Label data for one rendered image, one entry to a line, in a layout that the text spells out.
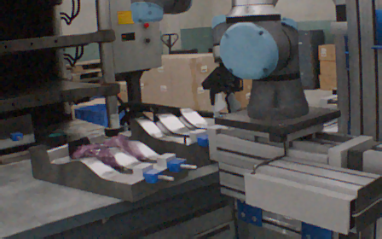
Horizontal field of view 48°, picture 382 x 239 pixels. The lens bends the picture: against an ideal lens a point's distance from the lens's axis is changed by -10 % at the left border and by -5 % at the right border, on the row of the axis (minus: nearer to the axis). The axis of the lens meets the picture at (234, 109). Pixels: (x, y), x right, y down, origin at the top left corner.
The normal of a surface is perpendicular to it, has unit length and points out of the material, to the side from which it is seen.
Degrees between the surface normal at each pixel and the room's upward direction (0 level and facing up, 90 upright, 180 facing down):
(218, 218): 90
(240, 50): 98
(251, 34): 97
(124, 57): 90
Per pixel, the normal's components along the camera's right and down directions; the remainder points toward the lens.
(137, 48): 0.66, 0.09
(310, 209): -0.74, 0.17
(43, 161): -0.51, 0.18
